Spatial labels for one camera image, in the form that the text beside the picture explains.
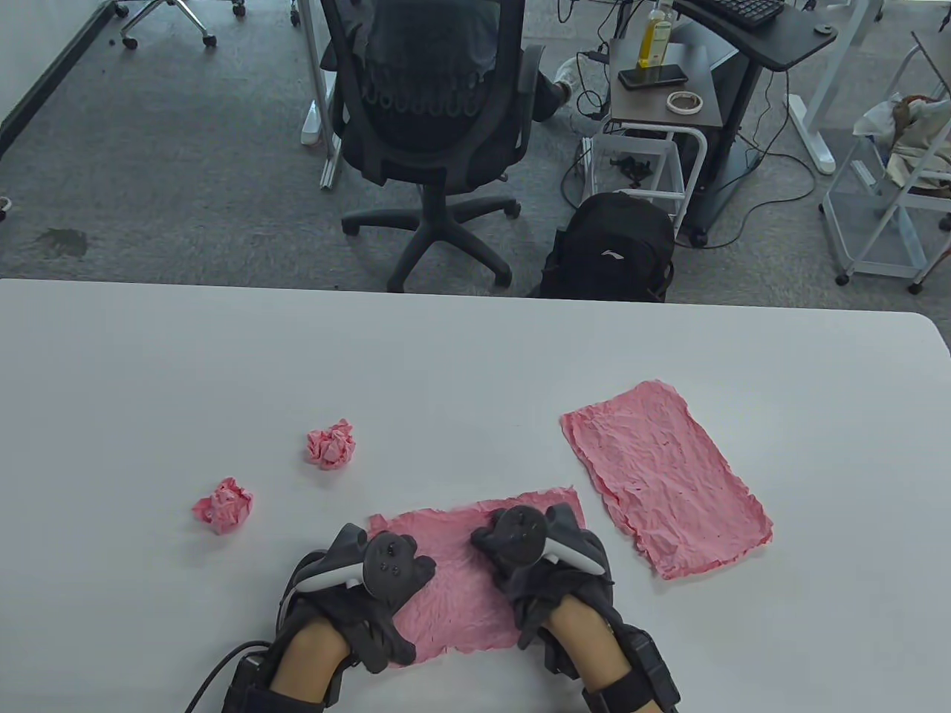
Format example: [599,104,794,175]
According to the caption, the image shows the beige cloth bundle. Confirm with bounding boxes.
[853,93,951,198]

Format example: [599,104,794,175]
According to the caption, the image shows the black standing desk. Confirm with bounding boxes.
[672,0,839,250]

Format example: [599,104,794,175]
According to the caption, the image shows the black mesh office chair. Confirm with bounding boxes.
[318,0,547,292]

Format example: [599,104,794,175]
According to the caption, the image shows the black white tracking controller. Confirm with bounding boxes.
[297,533,422,599]
[487,507,607,577]

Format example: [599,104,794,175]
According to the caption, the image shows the person's right forearm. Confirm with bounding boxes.
[546,594,634,690]

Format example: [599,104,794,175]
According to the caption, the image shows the person's left hand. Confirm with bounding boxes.
[279,524,438,674]

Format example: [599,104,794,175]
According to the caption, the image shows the person's right hand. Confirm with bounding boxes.
[470,505,622,651]

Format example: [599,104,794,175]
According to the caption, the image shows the black floor cable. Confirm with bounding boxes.
[695,71,818,250]

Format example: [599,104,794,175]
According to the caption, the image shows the white desk leg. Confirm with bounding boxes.
[788,0,874,175]
[296,0,344,192]

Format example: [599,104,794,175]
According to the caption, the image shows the black backpack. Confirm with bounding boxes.
[539,192,675,302]

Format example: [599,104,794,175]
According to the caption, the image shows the clear bottle yellow liquid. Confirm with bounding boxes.
[637,0,675,69]

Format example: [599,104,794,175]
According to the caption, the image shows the black clamp parts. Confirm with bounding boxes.
[609,152,655,186]

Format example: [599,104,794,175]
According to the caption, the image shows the silver chair base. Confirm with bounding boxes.
[111,0,247,50]

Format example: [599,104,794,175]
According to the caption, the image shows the white wheeled cart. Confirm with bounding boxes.
[821,30,951,294]

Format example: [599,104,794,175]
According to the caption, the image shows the black keyboard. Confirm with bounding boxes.
[698,0,787,29]

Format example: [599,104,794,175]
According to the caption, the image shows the person's left forearm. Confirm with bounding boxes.
[270,619,351,699]

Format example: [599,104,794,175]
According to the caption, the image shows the black smartphone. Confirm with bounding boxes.
[618,64,689,91]

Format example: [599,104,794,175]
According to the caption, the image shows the black wrist rig cable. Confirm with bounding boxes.
[184,641,273,713]

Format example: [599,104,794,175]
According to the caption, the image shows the grey white side table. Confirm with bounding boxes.
[583,37,725,238]

